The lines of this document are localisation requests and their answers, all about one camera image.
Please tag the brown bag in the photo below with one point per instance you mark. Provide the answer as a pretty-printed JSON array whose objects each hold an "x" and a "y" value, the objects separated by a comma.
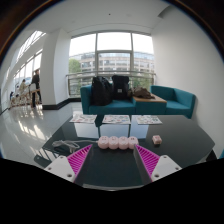
[{"x": 142, "y": 92}]

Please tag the large black backpack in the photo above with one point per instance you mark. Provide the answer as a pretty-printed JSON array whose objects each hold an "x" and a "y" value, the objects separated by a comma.
[{"x": 101, "y": 91}]

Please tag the teal two-seat sofa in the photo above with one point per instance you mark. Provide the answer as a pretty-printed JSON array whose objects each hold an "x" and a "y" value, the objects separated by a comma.
[{"x": 116, "y": 107}]

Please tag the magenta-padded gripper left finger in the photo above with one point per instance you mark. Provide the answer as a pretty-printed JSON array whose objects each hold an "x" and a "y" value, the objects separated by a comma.
[{"x": 61, "y": 166}]

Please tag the metal window railing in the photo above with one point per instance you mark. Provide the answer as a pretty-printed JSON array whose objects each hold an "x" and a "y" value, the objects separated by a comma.
[{"x": 78, "y": 75}]

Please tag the printed sticker sheet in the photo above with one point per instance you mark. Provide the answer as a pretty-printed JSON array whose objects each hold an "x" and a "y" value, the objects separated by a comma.
[
  {"x": 116, "y": 119},
  {"x": 83, "y": 119},
  {"x": 148, "y": 120}
]

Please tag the teal wood-topped side table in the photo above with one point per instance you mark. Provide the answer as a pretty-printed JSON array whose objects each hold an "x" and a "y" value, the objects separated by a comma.
[{"x": 150, "y": 106}]

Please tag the black backpack with label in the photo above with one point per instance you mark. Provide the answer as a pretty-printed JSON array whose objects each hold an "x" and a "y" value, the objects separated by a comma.
[{"x": 120, "y": 87}]

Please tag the teal armchair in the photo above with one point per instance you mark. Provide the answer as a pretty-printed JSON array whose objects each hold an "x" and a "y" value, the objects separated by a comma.
[{"x": 181, "y": 101}]

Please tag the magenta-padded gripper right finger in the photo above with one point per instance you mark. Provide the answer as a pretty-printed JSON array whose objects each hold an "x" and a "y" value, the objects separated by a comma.
[{"x": 165, "y": 166}]

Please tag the person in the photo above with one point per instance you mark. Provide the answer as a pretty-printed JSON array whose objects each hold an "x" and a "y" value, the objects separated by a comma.
[
  {"x": 35, "y": 83},
  {"x": 23, "y": 87}
]

